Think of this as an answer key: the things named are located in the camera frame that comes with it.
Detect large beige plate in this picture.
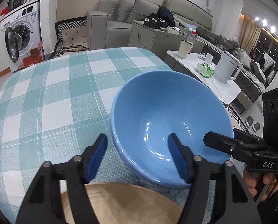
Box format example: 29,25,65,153
60,182,184,224

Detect light blue ribbed bowl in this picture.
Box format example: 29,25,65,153
111,70,234,189

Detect person's right hand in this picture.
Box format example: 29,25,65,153
242,167,278,199

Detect white marble coffee table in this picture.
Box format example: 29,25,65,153
165,51,241,105

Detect teal checkered tablecloth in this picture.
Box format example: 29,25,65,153
0,46,245,224

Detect white electric kettle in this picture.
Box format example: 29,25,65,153
213,51,243,83

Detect green tissue pack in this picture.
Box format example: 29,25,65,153
196,63,214,78

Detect cream cup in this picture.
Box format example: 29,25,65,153
177,40,194,59

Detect plastic bottle red cap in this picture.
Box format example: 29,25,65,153
187,30,198,54

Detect grey side cabinet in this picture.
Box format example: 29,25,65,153
128,20,205,61

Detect red cardboard box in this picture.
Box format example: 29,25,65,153
22,41,44,68

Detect grey sofa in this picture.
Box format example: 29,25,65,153
86,0,212,58

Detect black box on cabinet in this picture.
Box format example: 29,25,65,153
143,18,169,29

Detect white washing machine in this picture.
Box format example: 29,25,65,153
1,0,42,72

